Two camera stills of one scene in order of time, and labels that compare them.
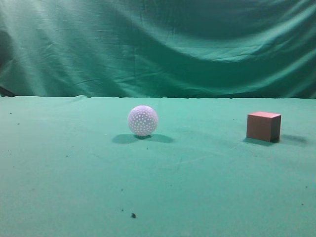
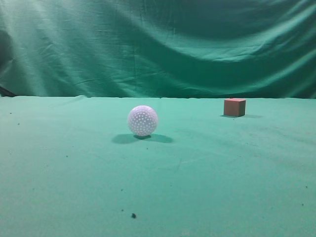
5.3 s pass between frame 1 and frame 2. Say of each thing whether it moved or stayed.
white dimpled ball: stayed
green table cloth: stayed
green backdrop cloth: stayed
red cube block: moved
